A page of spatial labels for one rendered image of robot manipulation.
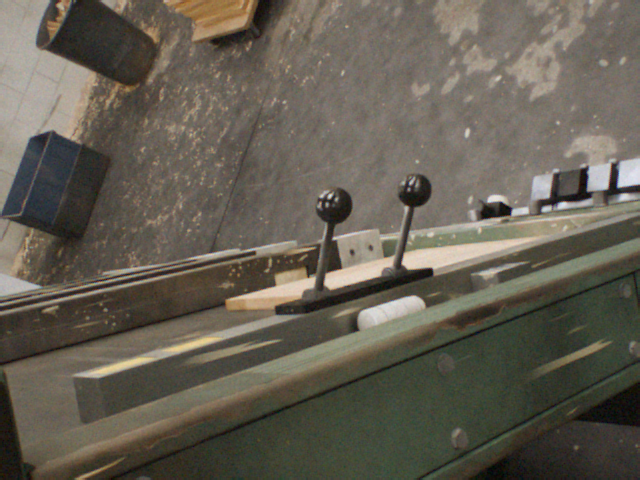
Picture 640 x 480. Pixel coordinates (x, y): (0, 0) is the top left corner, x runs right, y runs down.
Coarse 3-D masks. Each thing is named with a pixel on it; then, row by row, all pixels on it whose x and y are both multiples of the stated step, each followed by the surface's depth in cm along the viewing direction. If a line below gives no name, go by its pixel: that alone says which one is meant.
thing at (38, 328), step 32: (256, 256) 151; (288, 256) 154; (352, 256) 165; (128, 288) 132; (160, 288) 136; (192, 288) 140; (224, 288) 144; (256, 288) 149; (0, 320) 118; (32, 320) 121; (64, 320) 125; (96, 320) 128; (128, 320) 131; (160, 320) 135; (0, 352) 118; (32, 352) 121
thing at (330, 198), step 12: (324, 192) 78; (336, 192) 77; (324, 204) 77; (336, 204) 77; (348, 204) 78; (324, 216) 78; (336, 216) 77; (348, 216) 78; (324, 240) 80; (324, 252) 81; (324, 264) 81; (324, 276) 82; (312, 288) 82; (324, 288) 83
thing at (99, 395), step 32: (608, 224) 118; (480, 256) 104; (512, 256) 102; (544, 256) 106; (576, 256) 111; (416, 288) 90; (448, 288) 93; (288, 320) 77; (320, 320) 80; (352, 320) 83; (160, 352) 71; (192, 352) 70; (224, 352) 72; (256, 352) 75; (288, 352) 77; (96, 384) 65; (128, 384) 66; (160, 384) 68; (192, 384) 70; (96, 416) 66
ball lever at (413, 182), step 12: (408, 180) 85; (420, 180) 85; (408, 192) 85; (420, 192) 85; (408, 204) 86; (420, 204) 86; (408, 216) 88; (408, 228) 88; (396, 252) 90; (396, 264) 90; (384, 276) 91
